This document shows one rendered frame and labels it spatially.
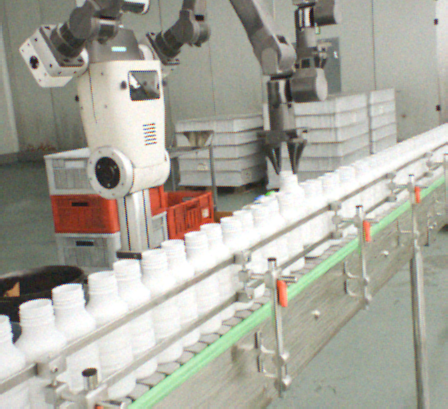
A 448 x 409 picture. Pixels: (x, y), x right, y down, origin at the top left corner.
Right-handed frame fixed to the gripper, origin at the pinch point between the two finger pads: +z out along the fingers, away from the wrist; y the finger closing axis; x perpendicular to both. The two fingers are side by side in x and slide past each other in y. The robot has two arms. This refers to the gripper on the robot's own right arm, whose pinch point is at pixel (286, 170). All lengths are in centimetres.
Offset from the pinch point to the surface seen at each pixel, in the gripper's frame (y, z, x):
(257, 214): 2.0, 5.8, -19.1
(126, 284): 2, 7, -59
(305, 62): -412, -65, 982
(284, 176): 0.1, 1.0, -1.7
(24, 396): 4, 13, -80
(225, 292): 3.4, 16.0, -35.9
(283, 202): 2.3, 5.6, -7.7
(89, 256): -189, 62, 133
